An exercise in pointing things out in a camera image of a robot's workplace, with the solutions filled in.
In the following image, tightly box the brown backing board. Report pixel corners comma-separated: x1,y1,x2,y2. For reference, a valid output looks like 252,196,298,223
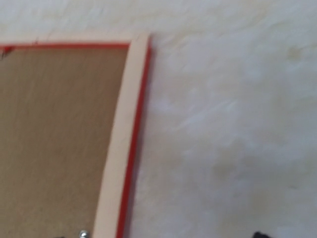
0,48,127,238

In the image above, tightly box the red wooden picture frame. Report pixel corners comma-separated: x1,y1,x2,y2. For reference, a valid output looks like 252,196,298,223
0,33,151,238

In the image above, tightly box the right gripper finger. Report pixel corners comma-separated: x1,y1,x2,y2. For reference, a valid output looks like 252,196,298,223
253,231,272,238

